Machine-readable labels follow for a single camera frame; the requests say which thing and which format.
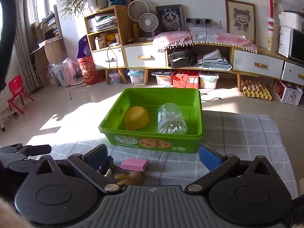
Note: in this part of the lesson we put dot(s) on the red cylindrical bag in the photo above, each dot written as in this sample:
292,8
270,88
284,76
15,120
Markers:
89,72

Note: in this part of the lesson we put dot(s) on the yellow plastic bowl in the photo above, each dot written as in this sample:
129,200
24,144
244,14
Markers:
136,118

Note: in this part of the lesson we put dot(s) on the purple toy grapes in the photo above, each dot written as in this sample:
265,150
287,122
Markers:
105,166

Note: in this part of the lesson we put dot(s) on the framed cat picture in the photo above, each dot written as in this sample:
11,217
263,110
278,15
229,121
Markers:
170,18

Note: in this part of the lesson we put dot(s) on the grey checked cloth mat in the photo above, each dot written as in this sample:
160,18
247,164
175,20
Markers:
244,135

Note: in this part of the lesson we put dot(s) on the egg carton tray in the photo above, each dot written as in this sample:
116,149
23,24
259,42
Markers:
252,89

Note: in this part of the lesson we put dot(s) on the wooden shelf unit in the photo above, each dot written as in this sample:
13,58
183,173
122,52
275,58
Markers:
108,31

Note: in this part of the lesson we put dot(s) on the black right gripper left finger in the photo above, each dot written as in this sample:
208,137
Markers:
86,167

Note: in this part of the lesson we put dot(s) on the white desk fan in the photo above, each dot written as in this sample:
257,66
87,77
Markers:
149,22

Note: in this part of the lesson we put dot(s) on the white patterned toy box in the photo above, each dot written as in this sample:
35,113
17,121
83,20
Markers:
288,93

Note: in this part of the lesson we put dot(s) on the white plastic shopping bag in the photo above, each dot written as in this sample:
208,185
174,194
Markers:
62,74

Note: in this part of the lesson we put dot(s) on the black bag in cabinet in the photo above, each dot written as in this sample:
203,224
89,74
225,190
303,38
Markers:
180,59

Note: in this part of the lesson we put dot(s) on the clear cotton swab jar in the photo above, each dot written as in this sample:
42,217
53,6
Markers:
170,120

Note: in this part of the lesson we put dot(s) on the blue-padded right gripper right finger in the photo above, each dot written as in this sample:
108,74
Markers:
221,167

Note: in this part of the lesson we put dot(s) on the green plastic cookie bin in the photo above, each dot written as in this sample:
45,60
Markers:
188,100

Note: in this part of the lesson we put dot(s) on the pink rectangular box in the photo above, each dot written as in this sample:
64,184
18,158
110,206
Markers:
134,164

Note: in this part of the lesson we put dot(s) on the red plastic child chair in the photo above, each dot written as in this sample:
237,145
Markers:
17,90

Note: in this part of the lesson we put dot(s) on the black microwave oven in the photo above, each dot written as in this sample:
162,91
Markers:
291,43

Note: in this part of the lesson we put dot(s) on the red storage box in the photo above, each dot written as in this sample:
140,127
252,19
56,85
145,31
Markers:
186,79

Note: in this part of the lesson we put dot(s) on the clear storage box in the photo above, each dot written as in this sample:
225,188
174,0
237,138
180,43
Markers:
136,76

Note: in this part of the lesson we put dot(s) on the wooden TV cabinet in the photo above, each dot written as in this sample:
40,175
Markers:
211,57

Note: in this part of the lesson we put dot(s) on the framed cartoon girl picture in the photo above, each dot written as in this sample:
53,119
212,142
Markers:
241,19

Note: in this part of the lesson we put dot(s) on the pink lace cloth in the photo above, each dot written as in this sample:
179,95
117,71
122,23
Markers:
184,38

